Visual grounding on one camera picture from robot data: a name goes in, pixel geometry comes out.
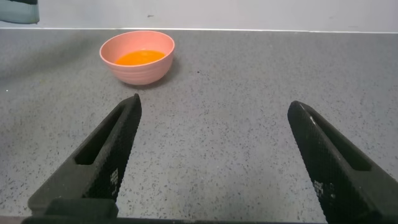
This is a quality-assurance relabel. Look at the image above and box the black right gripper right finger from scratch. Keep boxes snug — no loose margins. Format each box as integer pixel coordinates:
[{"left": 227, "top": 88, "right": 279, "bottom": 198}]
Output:
[{"left": 287, "top": 100, "right": 398, "bottom": 224}]

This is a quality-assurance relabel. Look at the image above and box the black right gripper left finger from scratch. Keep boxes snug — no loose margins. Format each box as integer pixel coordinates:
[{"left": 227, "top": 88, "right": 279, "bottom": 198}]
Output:
[{"left": 27, "top": 93, "right": 143, "bottom": 216}]

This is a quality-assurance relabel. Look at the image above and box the ribbed clear blue-tinted cup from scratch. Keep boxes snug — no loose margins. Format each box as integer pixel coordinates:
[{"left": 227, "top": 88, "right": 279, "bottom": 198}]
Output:
[{"left": 0, "top": 0, "right": 40, "bottom": 25}]

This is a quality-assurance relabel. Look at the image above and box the pink bowl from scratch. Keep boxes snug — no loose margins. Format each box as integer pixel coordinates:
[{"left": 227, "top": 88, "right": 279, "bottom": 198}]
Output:
[{"left": 99, "top": 30, "right": 176, "bottom": 86}]

